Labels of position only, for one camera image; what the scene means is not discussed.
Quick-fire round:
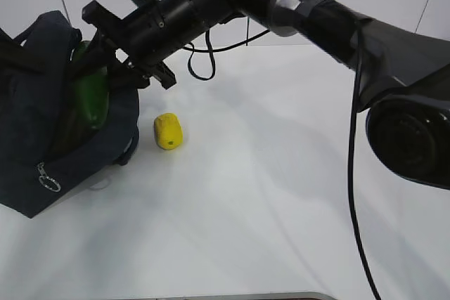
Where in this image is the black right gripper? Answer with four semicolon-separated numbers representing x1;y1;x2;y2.
66;1;176;91

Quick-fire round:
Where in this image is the green cucumber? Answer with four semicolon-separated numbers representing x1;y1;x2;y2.
72;40;110;131

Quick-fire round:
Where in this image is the dark navy lunch bag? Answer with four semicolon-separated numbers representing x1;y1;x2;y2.
1;11;139;218

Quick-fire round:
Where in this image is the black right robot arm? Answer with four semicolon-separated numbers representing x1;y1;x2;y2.
69;0;449;189

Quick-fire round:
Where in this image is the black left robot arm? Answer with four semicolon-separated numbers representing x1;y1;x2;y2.
1;22;72;77

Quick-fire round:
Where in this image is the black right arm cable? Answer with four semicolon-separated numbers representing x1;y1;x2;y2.
187;0;384;300

